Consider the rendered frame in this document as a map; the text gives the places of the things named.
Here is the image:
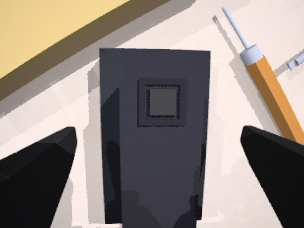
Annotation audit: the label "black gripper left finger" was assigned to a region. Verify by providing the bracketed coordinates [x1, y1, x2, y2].
[0, 127, 78, 228]

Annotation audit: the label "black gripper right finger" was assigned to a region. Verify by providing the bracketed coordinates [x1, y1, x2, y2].
[240, 126, 304, 228]

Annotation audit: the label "tan rectangular panel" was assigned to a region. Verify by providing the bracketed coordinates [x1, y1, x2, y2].
[0, 0, 171, 101]

